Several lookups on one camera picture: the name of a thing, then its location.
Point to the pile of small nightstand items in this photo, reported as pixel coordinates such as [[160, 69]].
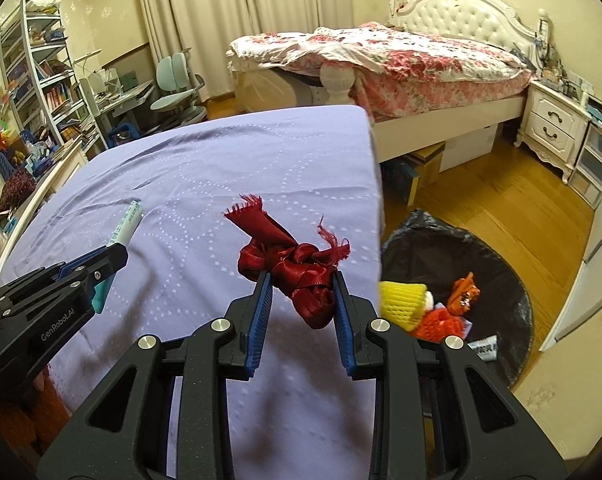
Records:
[[561, 75]]

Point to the yellow foam fruit net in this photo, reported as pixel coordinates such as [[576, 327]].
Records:
[[401, 302]]

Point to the dark red ribbon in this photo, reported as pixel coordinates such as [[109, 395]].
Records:
[[281, 265]]

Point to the white storage box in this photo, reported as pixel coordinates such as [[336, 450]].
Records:
[[468, 145]]

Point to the clear plastic drawer unit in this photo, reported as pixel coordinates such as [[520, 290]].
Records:
[[593, 160]]

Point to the black-bagged trash bin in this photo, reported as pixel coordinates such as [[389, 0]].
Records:
[[501, 280]]

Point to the white nightstand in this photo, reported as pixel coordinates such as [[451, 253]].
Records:
[[551, 120]]

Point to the brown cardboard box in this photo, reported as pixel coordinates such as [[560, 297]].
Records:
[[428, 165]]

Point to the blue basket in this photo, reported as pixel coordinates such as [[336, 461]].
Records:
[[123, 136]]

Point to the grey squeeze tube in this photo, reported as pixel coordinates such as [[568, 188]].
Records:
[[483, 348]]

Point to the pink floral quilt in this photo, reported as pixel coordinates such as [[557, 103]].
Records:
[[421, 60]]

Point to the dark blue yellow box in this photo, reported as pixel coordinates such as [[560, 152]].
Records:
[[403, 182]]

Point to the bed with floral bedding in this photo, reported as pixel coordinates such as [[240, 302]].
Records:
[[431, 120]]

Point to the white wardrobe door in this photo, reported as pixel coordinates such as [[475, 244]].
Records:
[[596, 260]]

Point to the white desk lamp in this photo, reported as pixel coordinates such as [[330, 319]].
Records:
[[86, 60]]

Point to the orange wrapper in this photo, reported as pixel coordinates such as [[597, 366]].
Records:
[[463, 295]]

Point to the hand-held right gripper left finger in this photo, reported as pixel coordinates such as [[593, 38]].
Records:
[[261, 315]]

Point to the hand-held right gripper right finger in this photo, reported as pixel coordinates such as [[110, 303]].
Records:
[[345, 320]]

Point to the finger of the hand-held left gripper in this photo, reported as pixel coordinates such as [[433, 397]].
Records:
[[78, 264], [103, 267]]

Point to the grey study desk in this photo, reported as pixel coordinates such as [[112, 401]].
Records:
[[121, 100]]

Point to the dark brown fluffy cloth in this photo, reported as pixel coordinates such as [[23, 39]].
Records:
[[16, 187]]

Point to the white bookshelf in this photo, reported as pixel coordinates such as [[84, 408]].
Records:
[[41, 85]]

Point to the pale green desk chair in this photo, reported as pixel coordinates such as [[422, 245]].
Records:
[[173, 75]]

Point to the purple tablecloth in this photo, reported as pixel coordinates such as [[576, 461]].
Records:
[[206, 160]]

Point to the clear plastic bag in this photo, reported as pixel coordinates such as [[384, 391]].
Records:
[[261, 90]]

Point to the white teal tube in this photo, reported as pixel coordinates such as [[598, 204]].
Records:
[[128, 220]]

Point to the orange-red foam fruit net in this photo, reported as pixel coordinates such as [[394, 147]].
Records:
[[438, 325]]

